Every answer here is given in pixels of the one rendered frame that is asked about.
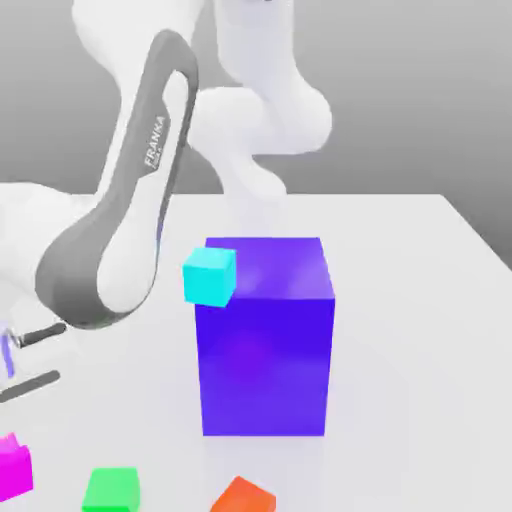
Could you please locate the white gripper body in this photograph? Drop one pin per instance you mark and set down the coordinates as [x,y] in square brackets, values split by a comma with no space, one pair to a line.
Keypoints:
[30,386]

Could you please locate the small magenta cube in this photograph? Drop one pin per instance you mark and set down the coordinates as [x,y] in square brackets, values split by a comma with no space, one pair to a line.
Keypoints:
[14,472]

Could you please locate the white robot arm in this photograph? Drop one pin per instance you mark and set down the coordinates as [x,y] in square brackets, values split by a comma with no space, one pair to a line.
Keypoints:
[132,224]

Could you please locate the small green cube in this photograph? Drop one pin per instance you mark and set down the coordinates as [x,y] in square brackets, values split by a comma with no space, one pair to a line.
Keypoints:
[112,490]

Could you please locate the small cyan cube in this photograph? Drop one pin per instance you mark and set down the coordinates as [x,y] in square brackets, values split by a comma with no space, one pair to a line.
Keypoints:
[208,278]

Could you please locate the small orange cube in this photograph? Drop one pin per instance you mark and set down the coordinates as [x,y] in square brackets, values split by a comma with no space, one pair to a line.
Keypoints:
[244,498]

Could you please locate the large blue box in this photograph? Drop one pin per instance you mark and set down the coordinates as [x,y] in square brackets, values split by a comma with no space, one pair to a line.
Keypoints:
[264,360]

